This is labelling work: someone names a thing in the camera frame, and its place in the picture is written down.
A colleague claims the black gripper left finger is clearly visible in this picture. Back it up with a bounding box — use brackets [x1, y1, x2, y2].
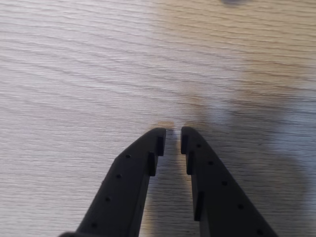
[58, 127, 167, 237]

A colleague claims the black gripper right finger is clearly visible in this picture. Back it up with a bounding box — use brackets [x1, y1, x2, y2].
[181, 126, 279, 237]

